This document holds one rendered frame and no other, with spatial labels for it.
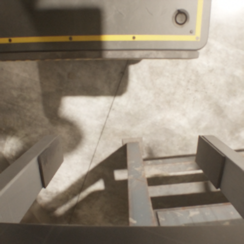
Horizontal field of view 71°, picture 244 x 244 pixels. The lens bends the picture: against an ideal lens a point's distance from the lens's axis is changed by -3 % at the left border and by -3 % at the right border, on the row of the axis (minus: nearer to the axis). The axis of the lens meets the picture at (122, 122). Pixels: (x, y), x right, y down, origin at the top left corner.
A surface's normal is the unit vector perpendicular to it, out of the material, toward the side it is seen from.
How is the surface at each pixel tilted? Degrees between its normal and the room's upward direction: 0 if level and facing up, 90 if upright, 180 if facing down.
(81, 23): 0
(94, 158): 0
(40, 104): 0
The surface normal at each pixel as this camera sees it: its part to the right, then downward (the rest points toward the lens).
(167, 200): -0.01, 0.29
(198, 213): -0.11, -0.95
